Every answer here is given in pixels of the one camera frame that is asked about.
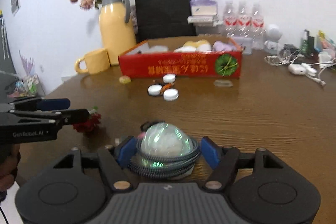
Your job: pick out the flat white box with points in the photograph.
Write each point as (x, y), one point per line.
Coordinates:
(202, 19)

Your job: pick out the black paper bag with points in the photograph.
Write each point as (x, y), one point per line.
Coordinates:
(164, 8)

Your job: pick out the black charger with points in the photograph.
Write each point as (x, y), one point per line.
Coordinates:
(290, 47)

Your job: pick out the black phone stand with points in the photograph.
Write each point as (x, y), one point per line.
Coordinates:
(311, 44)

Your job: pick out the colourful snack packets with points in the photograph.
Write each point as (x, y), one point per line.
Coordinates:
(326, 40)

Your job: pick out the purple feather decoration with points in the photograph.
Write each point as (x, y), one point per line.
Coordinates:
(27, 64)

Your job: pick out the green spray bottle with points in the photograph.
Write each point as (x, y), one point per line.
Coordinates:
(304, 43)

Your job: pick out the white wall outlet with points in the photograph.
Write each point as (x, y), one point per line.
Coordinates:
(66, 78)

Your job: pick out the crumpled white tissue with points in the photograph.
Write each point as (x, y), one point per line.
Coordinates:
(326, 55)

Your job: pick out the yellow alpaca plush toy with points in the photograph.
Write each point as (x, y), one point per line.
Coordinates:
(193, 46)

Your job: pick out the purple fluffy cloth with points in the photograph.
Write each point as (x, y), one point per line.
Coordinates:
(223, 46)

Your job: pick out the yellow wrapped candy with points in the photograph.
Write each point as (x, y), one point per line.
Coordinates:
(125, 79)

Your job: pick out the small clear plastic piece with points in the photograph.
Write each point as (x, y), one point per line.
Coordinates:
(223, 83)

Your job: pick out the yellow ceramic mug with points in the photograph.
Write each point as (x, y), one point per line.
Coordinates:
(95, 61)

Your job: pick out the dark red artificial rose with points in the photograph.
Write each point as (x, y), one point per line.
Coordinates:
(88, 123)

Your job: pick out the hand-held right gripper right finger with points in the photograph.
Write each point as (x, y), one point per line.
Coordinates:
(210, 153)

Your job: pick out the purple tissue pack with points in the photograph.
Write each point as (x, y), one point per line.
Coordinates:
(203, 5)

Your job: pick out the person's left hand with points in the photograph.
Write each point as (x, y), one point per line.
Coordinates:
(11, 163)

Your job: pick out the clear dome light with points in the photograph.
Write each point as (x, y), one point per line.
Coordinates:
(164, 141)

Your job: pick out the red cardboard box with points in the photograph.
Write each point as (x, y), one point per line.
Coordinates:
(181, 65)

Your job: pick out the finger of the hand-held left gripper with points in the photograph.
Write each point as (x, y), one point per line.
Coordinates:
(55, 103)
(73, 115)

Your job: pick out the white robot toy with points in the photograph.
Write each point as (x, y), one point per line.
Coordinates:
(273, 37)

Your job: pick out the yellow thermos jug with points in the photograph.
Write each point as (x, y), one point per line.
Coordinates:
(116, 29)

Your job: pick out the clear water bottle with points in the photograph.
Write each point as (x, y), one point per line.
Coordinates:
(230, 20)
(244, 22)
(257, 27)

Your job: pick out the white round cap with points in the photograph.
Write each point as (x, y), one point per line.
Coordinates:
(169, 78)
(171, 95)
(154, 89)

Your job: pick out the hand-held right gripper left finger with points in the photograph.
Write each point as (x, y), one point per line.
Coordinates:
(126, 151)

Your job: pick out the small white tin box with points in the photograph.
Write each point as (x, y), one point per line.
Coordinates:
(244, 45)

